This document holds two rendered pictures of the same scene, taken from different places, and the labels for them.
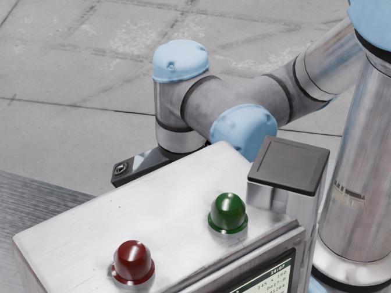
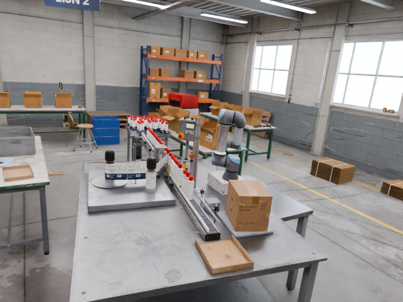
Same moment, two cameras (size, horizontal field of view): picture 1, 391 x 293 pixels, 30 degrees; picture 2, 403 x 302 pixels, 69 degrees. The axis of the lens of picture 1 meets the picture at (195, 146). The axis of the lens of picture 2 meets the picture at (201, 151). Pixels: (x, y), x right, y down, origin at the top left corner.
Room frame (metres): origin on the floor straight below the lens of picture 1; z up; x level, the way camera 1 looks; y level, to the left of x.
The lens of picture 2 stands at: (-1.34, -2.03, 1.91)
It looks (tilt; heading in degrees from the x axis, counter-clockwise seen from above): 15 degrees down; 48
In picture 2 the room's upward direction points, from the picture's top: 5 degrees clockwise
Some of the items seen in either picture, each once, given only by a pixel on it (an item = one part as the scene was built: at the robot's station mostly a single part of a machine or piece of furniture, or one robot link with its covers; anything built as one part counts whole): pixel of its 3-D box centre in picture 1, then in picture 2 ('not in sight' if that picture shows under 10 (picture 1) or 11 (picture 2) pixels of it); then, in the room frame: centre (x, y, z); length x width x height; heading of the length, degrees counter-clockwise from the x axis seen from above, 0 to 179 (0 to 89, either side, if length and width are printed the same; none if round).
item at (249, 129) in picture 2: not in sight; (232, 134); (4.12, 2.95, 0.39); 2.20 x 0.80 x 0.78; 80
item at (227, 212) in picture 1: (228, 211); not in sight; (0.32, -0.02, 1.49); 0.03 x 0.03 x 0.02
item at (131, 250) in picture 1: (132, 260); not in sight; (0.28, 0.04, 1.49); 0.03 x 0.03 x 0.02
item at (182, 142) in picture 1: (181, 127); not in sight; (0.81, 0.02, 1.15); 0.08 x 0.08 x 0.05
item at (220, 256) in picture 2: not in sight; (223, 252); (-0.16, -0.98, 0.85); 0.30 x 0.26 x 0.04; 69
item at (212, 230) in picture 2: not in sight; (179, 187); (0.20, -0.05, 0.86); 1.65 x 0.08 x 0.04; 69
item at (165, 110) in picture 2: not in sight; (168, 115); (2.06, 2.85, 0.97); 0.45 x 0.40 x 0.37; 172
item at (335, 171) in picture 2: not in sight; (331, 169); (4.47, 0.45, 0.16); 0.65 x 0.54 x 0.32; 84
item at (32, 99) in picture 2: not in sight; (32, 99); (0.19, 5.61, 0.96); 0.43 x 0.42 x 0.37; 167
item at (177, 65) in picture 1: (182, 85); not in sight; (0.80, 0.02, 1.23); 0.09 x 0.08 x 0.11; 39
